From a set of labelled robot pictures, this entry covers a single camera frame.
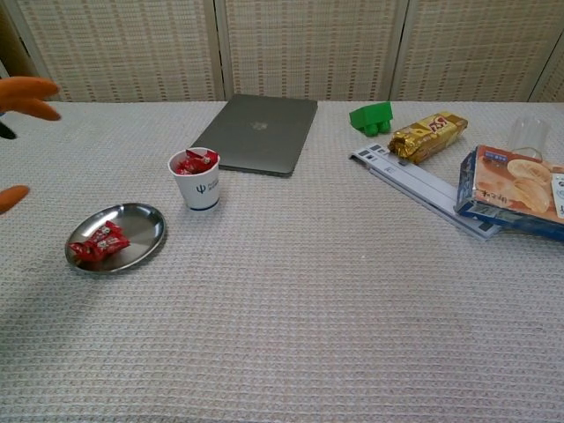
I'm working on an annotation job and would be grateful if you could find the white paper cup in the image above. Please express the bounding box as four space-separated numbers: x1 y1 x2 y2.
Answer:
167 146 221 214

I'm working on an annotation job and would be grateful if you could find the metal dish of red candies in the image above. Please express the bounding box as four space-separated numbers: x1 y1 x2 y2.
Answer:
64 202 167 274

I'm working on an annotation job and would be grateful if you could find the grey closed laptop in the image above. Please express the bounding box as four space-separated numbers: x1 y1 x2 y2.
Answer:
189 93 319 179

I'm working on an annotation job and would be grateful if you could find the beige woven tablecloth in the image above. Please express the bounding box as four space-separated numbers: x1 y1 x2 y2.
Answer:
0 100 564 423

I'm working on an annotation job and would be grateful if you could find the green toy block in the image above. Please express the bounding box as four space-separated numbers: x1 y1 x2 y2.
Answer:
349 101 394 137

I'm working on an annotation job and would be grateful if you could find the white flat paper box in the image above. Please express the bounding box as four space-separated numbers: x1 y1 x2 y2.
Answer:
348 143 501 241

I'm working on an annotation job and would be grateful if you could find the gold snack packet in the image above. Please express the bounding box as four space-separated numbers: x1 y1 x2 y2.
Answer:
387 112 469 166

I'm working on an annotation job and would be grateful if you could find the woven folding screen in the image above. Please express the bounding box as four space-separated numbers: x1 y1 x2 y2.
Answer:
0 0 564 103

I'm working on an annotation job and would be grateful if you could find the orange potato chips box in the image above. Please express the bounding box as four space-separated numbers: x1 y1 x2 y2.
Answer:
453 145 564 242

